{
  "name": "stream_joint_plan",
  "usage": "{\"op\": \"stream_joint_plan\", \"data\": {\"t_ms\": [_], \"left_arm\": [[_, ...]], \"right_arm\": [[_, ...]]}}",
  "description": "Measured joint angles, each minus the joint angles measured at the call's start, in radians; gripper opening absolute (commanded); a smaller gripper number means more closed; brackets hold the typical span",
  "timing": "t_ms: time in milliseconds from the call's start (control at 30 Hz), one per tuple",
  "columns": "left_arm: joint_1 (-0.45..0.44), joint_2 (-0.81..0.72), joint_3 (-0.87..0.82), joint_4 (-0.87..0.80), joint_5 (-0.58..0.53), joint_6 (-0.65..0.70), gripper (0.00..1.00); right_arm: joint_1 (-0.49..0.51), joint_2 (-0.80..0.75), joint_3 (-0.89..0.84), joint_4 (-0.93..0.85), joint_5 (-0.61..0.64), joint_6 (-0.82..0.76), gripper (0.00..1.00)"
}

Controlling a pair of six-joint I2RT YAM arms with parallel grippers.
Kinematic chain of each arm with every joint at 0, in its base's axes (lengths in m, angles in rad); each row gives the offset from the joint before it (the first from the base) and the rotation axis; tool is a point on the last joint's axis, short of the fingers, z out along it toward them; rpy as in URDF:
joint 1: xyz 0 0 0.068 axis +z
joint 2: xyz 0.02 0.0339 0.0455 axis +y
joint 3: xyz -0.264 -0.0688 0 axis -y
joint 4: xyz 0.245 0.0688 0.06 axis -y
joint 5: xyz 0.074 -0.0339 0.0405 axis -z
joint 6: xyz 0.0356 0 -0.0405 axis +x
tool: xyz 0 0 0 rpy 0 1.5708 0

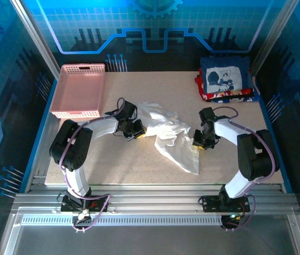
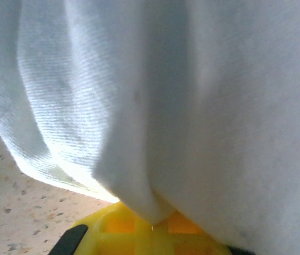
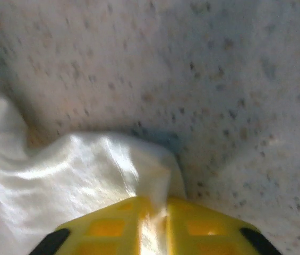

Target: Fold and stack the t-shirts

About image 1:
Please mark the white t-shirt with black print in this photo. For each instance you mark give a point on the white t-shirt with black print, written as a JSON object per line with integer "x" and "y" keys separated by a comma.
{"x": 171, "y": 132}

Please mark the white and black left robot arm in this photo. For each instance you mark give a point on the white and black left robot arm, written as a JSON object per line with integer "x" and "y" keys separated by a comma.
{"x": 102, "y": 127}

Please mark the blue t-shirt with white pattern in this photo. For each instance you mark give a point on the blue t-shirt with white pattern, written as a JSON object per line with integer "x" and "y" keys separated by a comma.
{"x": 248, "y": 99}

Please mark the pink perforated plastic basket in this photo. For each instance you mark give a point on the pink perforated plastic basket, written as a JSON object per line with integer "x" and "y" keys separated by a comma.
{"x": 78, "y": 90}

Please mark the blue table edge strip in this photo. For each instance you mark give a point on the blue table edge strip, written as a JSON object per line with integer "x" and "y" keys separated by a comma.
{"x": 39, "y": 135}
{"x": 285, "y": 183}

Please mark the grey metal panel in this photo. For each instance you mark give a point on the grey metal panel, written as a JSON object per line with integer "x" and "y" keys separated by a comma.
{"x": 152, "y": 241}

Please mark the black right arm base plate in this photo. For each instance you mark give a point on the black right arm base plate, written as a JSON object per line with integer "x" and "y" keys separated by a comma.
{"x": 213, "y": 204}

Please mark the long aluminium frame rail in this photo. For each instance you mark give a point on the long aluminium frame rail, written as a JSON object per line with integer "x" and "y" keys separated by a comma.
{"x": 152, "y": 199}

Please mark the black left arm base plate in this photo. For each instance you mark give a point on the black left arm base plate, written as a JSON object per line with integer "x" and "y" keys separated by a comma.
{"x": 70, "y": 205}

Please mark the short aluminium side rail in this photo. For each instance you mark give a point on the short aluminium side rail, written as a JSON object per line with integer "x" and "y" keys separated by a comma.
{"x": 42, "y": 164}

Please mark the aluminium frame post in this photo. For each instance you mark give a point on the aluminium frame post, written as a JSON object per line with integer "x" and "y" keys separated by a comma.
{"x": 274, "y": 34}
{"x": 35, "y": 40}

